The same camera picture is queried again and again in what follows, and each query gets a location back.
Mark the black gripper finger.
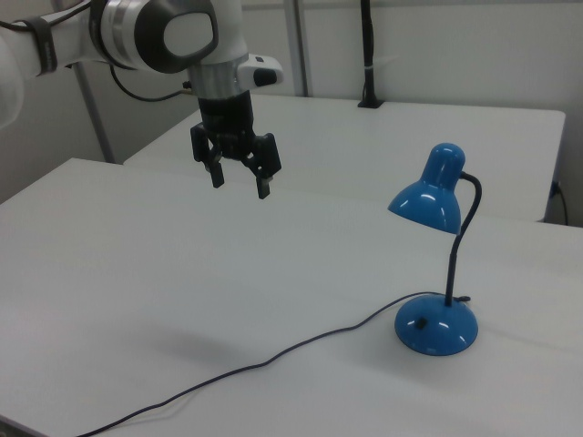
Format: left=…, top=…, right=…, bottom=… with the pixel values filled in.
left=189, top=123, right=226, bottom=189
left=245, top=132, right=281, bottom=201

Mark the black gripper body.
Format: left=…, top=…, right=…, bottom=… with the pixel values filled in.
left=198, top=90, right=263, bottom=161

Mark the blue gooseneck desk lamp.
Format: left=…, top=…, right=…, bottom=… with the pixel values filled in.
left=386, top=142, right=485, bottom=358

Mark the black pole with clamp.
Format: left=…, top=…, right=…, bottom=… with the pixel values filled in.
left=357, top=0, right=386, bottom=109

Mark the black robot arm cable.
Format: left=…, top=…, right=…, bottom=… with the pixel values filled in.
left=0, top=17, right=199, bottom=104

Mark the grey wall frame post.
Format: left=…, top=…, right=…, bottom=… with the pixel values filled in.
left=72, top=62, right=116, bottom=165
left=284, top=0, right=316, bottom=97

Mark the dark lamp power cord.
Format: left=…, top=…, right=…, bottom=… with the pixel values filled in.
left=75, top=290, right=471, bottom=437

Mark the black cable at table edge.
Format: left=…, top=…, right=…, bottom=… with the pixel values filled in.
left=551, top=180, right=569, bottom=225

